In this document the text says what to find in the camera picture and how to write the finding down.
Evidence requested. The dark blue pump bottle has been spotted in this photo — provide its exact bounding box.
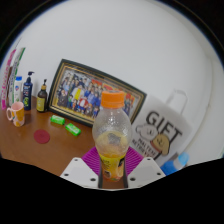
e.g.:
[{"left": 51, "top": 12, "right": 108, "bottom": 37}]
[{"left": 22, "top": 70, "right": 35, "bottom": 111}]

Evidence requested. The pink and white tube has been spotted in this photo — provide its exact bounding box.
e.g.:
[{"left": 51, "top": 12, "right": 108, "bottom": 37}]
[{"left": 0, "top": 49, "right": 17, "bottom": 111}]

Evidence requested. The green packet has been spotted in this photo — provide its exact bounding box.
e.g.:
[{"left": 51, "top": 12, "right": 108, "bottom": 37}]
[
  {"left": 49, "top": 114, "right": 66, "bottom": 126},
  {"left": 64, "top": 122, "right": 82, "bottom": 137}
]

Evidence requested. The white blue and green tube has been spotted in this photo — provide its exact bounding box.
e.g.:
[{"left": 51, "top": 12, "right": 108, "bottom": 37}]
[{"left": 8, "top": 47, "right": 26, "bottom": 107}]

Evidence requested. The blue detergent bottle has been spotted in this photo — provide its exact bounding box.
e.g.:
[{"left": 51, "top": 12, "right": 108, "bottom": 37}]
[{"left": 160, "top": 152, "right": 190, "bottom": 177}]

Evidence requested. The pink mug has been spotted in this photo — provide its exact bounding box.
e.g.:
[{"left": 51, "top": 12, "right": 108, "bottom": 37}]
[{"left": 6, "top": 101, "right": 26, "bottom": 128}]

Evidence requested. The framed group picture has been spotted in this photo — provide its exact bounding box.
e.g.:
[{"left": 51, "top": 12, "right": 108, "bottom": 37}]
[{"left": 47, "top": 58, "right": 148, "bottom": 128}]

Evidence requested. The white bottle with blue cap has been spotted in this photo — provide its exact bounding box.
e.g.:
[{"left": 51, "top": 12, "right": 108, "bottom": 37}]
[{"left": 13, "top": 76, "right": 24, "bottom": 104}]

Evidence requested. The brown pump bottle yellow label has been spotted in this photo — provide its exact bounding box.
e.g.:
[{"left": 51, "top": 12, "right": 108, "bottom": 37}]
[{"left": 35, "top": 78, "right": 49, "bottom": 113}]

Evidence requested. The orange-capped clear drink bottle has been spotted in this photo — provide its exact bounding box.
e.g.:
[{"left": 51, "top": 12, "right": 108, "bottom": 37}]
[{"left": 91, "top": 90, "right": 133, "bottom": 183}]

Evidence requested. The white paper gift bag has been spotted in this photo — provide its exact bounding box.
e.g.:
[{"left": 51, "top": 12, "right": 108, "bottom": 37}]
[{"left": 130, "top": 89, "right": 194, "bottom": 168}]

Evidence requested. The flat round red coaster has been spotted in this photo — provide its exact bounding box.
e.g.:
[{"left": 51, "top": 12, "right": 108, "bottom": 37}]
[{"left": 33, "top": 129, "right": 51, "bottom": 145}]

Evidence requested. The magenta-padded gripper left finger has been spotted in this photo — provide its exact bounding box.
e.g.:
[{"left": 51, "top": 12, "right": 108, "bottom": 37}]
[{"left": 59, "top": 146, "right": 103, "bottom": 189}]

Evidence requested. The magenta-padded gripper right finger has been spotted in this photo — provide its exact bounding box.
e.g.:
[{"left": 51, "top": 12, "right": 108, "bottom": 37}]
[{"left": 122, "top": 146, "right": 167, "bottom": 189}]

